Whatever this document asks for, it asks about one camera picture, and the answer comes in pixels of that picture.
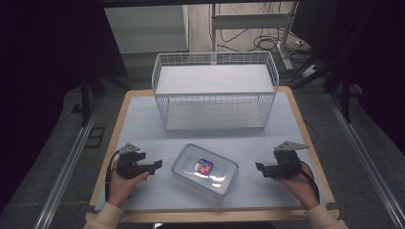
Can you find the black metal stand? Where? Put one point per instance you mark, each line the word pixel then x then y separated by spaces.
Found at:
pixel 345 92
pixel 86 98

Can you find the clear plastic lidded container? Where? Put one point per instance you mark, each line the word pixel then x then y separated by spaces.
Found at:
pixel 205 171

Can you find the black floor bracket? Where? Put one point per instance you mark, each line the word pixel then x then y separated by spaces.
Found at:
pixel 95 136

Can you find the person's right hand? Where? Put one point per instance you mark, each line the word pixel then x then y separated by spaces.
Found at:
pixel 301 189

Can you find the aluminium floor rail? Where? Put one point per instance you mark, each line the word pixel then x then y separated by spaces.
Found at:
pixel 366 159
pixel 63 171

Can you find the person's left hand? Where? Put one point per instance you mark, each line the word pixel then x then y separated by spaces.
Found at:
pixel 122 187

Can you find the dark curtain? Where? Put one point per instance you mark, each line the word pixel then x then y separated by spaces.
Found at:
pixel 366 47
pixel 47 47

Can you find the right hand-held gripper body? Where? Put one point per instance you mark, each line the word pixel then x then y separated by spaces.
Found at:
pixel 286 162

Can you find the white table mat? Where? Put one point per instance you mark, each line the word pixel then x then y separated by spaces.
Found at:
pixel 153 197

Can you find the white cabinet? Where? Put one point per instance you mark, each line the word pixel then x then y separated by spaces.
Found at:
pixel 146 30

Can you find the white metal desk frame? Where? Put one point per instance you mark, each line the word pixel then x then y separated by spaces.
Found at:
pixel 251 20

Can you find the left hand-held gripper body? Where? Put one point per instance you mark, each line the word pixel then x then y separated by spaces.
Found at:
pixel 129 163

